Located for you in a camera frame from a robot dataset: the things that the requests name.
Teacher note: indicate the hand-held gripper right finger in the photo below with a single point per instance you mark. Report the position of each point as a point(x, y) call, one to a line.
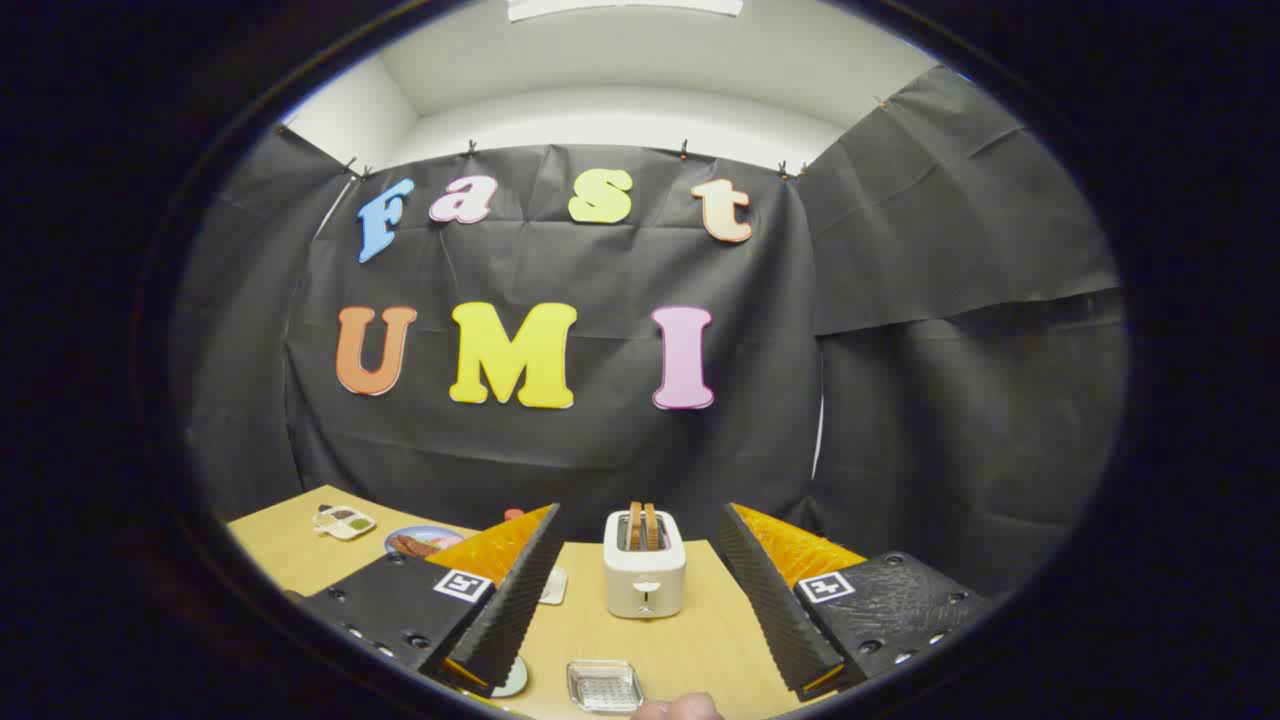
point(765, 590)

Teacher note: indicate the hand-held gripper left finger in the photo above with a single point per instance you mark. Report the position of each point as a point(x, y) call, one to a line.
point(520, 590)

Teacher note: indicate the white square coaster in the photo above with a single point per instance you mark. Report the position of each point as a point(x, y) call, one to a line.
point(554, 586)

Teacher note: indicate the pale green plate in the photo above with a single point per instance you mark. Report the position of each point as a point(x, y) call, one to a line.
point(514, 678)

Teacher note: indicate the blue plate with food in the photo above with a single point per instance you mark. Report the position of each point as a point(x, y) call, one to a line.
point(420, 540)

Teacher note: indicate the white toaster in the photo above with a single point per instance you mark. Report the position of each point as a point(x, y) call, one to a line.
point(645, 575)

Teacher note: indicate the small metal mesh basket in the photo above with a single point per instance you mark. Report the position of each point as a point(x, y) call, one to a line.
point(604, 686)

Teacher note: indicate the toast bread slice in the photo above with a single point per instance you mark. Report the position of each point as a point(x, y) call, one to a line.
point(652, 525)
point(634, 525)

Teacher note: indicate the white divided seasoning dish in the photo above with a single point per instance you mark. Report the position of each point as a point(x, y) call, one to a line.
point(343, 521)

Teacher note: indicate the ceiling light panel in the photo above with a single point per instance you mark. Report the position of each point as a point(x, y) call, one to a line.
point(625, 7)

